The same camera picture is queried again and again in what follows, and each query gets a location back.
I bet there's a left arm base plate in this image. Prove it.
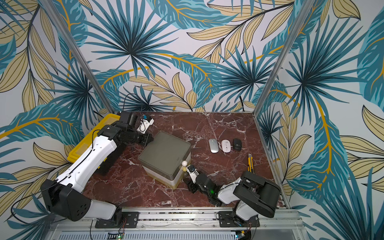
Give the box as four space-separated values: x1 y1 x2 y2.
95 212 140 229

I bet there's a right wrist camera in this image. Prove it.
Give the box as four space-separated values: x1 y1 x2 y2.
187 165 199 184

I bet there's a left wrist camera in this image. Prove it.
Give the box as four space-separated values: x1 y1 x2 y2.
118 111 154 134

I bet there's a yellow utility knife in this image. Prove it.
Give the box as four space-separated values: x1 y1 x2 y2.
248 154 254 173

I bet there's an aluminium front rail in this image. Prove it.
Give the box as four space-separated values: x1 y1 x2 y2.
43 207 310 240

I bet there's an aluminium corner post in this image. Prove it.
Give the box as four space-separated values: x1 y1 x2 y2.
253 0 315 119
41 0 114 114

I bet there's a right aluminium corner post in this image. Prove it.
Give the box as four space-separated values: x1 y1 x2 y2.
253 0 315 119

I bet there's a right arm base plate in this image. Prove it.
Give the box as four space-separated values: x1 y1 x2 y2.
215 211 260 228

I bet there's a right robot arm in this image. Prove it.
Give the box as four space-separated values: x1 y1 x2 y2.
183 170 281 221

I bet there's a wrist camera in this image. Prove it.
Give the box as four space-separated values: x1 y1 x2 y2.
118 111 154 134
187 165 199 184

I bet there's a yellow plastic toolbox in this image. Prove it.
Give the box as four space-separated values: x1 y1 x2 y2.
67 114 120 163

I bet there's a white computer mouse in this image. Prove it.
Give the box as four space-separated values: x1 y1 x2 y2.
221 140 232 153

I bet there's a grey drawer unit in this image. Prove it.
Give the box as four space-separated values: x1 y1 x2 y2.
138 131 191 190

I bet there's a left aluminium corner post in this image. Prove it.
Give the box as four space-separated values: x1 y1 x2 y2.
41 0 114 114

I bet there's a silver computer mouse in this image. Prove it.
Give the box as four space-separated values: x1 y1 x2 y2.
209 139 220 154

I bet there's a black computer mouse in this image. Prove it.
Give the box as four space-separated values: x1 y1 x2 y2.
233 138 243 151

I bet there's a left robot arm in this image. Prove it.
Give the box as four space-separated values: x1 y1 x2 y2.
41 121 154 226

